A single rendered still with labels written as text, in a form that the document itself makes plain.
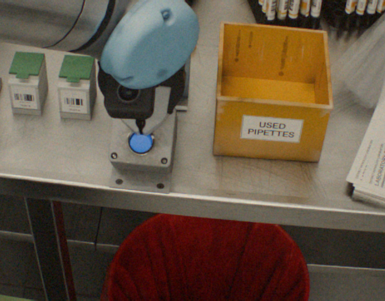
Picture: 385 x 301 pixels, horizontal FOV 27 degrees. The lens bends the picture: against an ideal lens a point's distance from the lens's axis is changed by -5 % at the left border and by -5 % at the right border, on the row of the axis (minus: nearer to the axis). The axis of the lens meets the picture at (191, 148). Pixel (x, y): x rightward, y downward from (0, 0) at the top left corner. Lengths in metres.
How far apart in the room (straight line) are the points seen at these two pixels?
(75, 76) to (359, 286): 1.14
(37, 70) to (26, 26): 0.50
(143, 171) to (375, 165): 0.28
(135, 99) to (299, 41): 0.34
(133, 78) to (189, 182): 0.41
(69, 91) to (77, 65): 0.03
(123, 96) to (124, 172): 0.23
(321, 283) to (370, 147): 0.96
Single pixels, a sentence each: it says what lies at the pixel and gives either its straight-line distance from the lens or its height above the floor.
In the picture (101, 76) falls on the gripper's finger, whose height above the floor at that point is 1.04.
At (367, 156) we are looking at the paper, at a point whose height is 0.89.
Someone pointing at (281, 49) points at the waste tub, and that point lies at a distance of 1.06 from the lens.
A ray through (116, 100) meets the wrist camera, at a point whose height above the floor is 1.09.
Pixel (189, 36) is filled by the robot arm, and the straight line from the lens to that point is 0.59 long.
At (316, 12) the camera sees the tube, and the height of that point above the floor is 0.91.
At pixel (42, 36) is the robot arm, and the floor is 1.29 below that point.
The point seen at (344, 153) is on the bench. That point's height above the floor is 0.88.
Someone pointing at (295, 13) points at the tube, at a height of 0.91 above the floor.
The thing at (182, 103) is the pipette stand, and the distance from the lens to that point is 1.05.
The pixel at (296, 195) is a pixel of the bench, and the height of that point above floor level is 0.87.
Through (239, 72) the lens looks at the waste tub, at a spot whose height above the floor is 0.89.
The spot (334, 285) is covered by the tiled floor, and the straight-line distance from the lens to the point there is 1.97.
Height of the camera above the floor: 1.65
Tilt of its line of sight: 50 degrees down
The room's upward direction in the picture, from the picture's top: 4 degrees clockwise
